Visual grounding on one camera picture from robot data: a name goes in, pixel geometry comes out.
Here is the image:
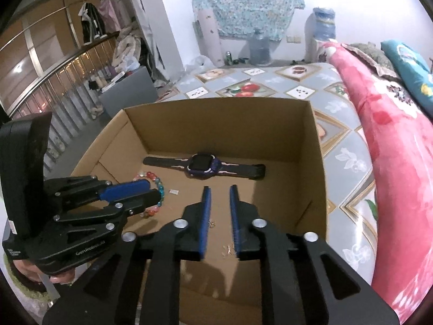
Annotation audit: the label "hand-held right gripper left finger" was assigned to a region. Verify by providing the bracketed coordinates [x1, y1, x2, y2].
[42, 186, 213, 325]

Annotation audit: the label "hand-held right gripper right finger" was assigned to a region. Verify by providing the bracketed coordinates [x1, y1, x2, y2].
[229, 184, 400, 325]

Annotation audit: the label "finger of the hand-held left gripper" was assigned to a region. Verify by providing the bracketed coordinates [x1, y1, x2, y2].
[43, 175, 151, 210]
[32, 190, 163, 276]

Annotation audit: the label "multicolour bead bracelet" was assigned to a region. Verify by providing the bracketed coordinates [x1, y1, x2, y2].
[133, 171, 166, 219]

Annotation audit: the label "dark purple watch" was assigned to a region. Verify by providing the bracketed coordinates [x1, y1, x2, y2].
[143, 152, 266, 179]

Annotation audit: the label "brown cardboard box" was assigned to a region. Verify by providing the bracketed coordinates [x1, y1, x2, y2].
[69, 97, 328, 325]

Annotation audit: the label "person's left hand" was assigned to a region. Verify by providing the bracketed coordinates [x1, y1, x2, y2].
[8, 259, 77, 287]

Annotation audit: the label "metal stair railing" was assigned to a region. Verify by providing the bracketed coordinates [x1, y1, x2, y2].
[0, 30, 119, 163]

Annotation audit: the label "grey box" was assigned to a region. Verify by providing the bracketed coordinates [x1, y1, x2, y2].
[98, 66, 157, 119]

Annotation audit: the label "fruit print tablecloth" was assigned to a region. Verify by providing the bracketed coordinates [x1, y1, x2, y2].
[154, 64, 379, 278]

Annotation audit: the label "pile of clothes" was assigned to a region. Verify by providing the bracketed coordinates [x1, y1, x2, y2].
[113, 20, 149, 72]

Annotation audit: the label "white plastic bag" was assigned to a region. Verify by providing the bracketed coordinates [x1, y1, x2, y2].
[185, 54, 214, 72]

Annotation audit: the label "pink floral blanket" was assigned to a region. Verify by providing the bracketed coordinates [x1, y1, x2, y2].
[320, 39, 433, 324]

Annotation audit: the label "white spotted roll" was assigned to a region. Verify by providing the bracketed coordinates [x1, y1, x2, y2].
[197, 8, 222, 66]

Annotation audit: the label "hanging clothes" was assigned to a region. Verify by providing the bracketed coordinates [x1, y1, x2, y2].
[78, 0, 131, 41]

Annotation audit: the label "brown patterned cushion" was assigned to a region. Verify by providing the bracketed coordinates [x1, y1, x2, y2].
[348, 42, 401, 78]

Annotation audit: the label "teal floral hanging cloth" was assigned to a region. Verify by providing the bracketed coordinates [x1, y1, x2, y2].
[191, 0, 305, 41]

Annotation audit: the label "blue water jug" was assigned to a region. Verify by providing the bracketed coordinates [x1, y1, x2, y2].
[306, 7, 338, 41]

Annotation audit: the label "teal printed pillow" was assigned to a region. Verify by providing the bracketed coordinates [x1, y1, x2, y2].
[380, 39, 433, 119]

